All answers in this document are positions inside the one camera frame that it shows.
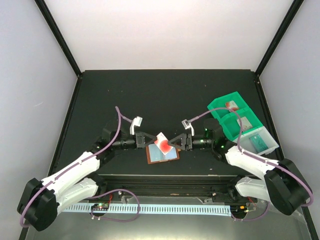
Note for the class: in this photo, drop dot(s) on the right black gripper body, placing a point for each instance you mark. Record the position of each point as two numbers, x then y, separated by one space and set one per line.
189 146

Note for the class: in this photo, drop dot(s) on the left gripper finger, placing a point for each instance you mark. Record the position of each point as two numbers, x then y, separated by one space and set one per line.
150 137
150 142

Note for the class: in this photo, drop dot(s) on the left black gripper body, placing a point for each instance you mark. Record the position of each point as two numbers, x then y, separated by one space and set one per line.
138 140

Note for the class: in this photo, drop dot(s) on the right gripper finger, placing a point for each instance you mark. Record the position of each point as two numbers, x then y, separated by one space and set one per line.
179 147
178 140

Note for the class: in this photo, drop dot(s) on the red white card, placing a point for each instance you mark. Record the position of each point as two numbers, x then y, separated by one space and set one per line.
162 143
231 105

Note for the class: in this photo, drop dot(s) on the brown leather card holder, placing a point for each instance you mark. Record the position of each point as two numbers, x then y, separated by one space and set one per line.
154 155

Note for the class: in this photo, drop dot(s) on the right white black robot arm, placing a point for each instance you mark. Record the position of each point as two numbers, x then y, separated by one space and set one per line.
278 182

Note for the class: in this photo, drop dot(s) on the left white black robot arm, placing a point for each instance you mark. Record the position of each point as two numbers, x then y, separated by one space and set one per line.
43 200

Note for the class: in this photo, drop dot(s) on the red white card in bin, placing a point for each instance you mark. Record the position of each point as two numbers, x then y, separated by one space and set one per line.
231 105

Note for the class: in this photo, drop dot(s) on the white card in middle bin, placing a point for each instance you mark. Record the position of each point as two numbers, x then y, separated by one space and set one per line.
246 125

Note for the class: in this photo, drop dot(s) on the teal card in clear bin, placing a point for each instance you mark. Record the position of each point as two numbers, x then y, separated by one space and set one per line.
258 143

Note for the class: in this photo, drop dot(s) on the green plastic bin middle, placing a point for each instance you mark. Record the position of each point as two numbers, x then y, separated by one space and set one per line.
230 126

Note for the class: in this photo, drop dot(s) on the clear plastic bin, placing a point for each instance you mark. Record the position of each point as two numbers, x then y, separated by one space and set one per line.
266 136

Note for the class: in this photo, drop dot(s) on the left circuit board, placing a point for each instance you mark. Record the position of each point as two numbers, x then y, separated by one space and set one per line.
100 207

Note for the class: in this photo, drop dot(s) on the circuit board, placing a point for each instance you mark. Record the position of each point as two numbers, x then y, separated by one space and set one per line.
100 207
239 209

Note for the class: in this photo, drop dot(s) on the right circuit board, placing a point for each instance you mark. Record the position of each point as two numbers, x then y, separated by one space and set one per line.
239 209

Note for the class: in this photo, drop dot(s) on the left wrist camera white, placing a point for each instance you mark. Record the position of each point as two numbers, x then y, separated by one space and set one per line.
136 122

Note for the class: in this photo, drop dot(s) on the black aluminium rail base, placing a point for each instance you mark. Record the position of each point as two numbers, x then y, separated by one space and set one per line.
220 188

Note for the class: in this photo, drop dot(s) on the white slotted cable duct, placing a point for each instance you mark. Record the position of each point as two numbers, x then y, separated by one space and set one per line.
154 209

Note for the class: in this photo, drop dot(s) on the right black frame post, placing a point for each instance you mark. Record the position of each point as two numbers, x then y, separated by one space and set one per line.
283 27

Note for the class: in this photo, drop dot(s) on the black frame post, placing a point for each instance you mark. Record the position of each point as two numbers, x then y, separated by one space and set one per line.
49 19
283 27

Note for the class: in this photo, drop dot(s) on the left black frame post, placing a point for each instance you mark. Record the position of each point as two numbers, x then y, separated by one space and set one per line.
49 19

